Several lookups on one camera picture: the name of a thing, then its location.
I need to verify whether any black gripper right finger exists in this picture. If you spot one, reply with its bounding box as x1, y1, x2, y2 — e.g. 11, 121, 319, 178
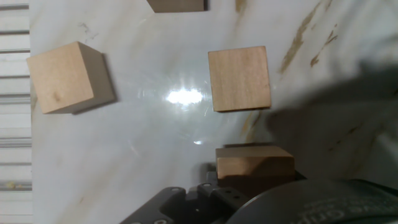
294, 170, 307, 184

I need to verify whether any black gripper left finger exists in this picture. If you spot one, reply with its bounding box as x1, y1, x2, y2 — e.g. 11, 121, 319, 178
120, 172, 251, 224

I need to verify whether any medium light wooden cube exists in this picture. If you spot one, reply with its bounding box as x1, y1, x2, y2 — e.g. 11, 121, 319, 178
215, 145, 297, 197
25, 41, 118, 115
146, 0, 208, 14
207, 45, 272, 113

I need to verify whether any white marble pattern sheet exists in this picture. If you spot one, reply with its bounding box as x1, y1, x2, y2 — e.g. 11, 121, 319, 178
29, 0, 398, 224

